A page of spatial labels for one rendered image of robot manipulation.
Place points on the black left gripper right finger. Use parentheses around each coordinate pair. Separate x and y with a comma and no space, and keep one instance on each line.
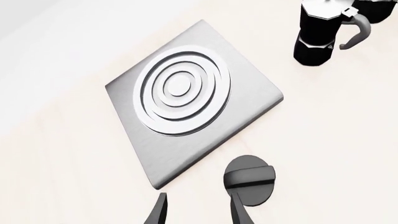
(238,212)

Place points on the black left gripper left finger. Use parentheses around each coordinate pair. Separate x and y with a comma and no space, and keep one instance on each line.
(159,212)

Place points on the round black stove knob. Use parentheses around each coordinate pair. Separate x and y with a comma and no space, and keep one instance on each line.
(248,177)

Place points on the flat stove plate with rings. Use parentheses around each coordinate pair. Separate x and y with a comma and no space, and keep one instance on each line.
(189,102)

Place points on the black moka pot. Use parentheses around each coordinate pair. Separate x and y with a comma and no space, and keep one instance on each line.
(377,10)
(320,35)

